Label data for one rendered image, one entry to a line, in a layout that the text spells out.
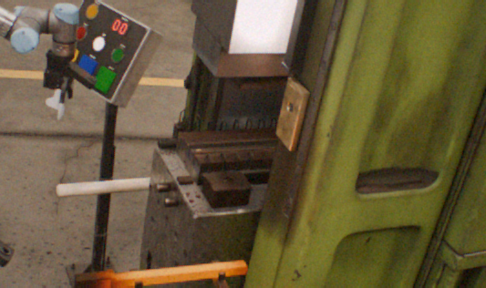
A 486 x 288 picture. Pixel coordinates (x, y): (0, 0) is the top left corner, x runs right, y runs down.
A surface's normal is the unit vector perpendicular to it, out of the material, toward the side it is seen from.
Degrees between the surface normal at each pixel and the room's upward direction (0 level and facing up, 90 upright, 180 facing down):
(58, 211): 0
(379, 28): 89
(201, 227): 90
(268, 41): 90
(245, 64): 90
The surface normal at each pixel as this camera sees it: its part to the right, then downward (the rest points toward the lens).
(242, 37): 0.39, 0.52
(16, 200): 0.18, -0.85
